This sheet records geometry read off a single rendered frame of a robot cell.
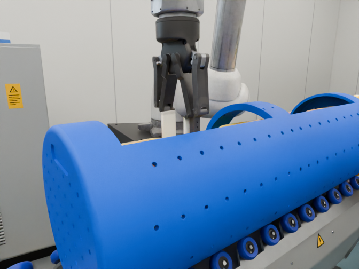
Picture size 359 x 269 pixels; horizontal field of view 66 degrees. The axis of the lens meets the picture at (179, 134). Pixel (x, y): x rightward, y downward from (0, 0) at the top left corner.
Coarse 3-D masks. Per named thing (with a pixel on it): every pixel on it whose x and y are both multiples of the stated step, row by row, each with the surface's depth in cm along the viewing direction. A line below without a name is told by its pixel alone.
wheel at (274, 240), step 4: (268, 224) 60; (264, 228) 59; (268, 228) 59; (272, 228) 60; (276, 228) 60; (260, 232) 59; (264, 232) 58; (268, 232) 59; (272, 232) 59; (276, 232) 60; (264, 236) 58; (268, 236) 58; (272, 236) 59; (276, 236) 59; (264, 240) 58; (268, 240) 58; (272, 240) 58; (276, 240) 59; (268, 244) 58; (272, 244) 58
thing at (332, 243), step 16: (352, 208) 83; (272, 224) 70; (336, 224) 76; (352, 224) 82; (256, 240) 63; (304, 240) 67; (320, 240) 71; (336, 240) 75; (352, 240) 89; (288, 256) 63; (304, 256) 66; (320, 256) 70; (336, 256) 86
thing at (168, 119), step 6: (162, 114) 52; (168, 114) 53; (174, 114) 54; (162, 120) 53; (168, 120) 53; (174, 120) 54; (162, 126) 53; (168, 126) 53; (174, 126) 54; (162, 132) 53; (168, 132) 54; (174, 132) 55
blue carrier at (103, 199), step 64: (64, 128) 38; (256, 128) 52; (320, 128) 62; (64, 192) 39; (128, 192) 33; (192, 192) 38; (256, 192) 46; (320, 192) 65; (64, 256) 46; (128, 256) 32; (192, 256) 41
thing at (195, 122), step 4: (204, 108) 45; (204, 112) 45; (196, 116) 46; (200, 116) 47; (192, 120) 47; (196, 120) 47; (192, 124) 47; (196, 124) 47; (192, 128) 47; (196, 128) 47
